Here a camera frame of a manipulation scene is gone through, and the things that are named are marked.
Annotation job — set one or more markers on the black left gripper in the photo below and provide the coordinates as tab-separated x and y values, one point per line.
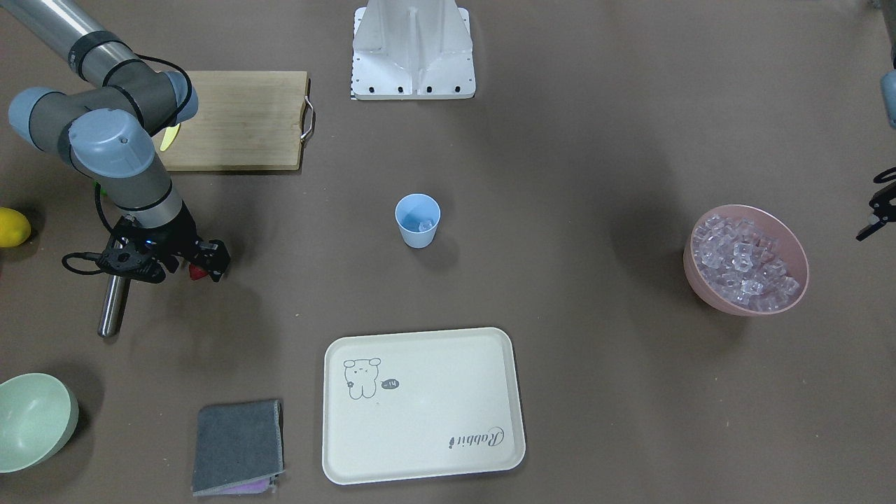
879	205

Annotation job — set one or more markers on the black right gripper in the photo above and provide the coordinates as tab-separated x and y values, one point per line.
179	234

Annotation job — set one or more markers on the red strawberry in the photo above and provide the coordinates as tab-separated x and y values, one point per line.
196	273

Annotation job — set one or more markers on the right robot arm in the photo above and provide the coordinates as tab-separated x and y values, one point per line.
106	134

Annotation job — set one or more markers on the pink bowl of ice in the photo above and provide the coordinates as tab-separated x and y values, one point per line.
744	261

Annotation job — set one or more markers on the light blue cup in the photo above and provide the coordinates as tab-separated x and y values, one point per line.
412	209

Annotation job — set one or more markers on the steel muddler black tip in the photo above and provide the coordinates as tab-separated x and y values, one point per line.
113	307

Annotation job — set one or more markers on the yellow plastic knife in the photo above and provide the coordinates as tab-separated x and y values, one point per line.
169	137

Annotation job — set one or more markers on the yellow lemon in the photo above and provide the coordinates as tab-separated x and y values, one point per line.
15	228

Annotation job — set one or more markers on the wooden cutting board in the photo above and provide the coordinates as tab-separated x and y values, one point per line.
247	121

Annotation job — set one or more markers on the grey folded cloth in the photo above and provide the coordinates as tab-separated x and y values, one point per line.
239	449

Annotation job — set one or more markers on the mint green bowl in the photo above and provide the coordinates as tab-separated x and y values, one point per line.
39	414

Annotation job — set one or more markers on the cream rabbit tray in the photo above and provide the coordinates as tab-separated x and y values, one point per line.
419	405

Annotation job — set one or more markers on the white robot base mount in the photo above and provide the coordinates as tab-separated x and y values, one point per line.
412	50

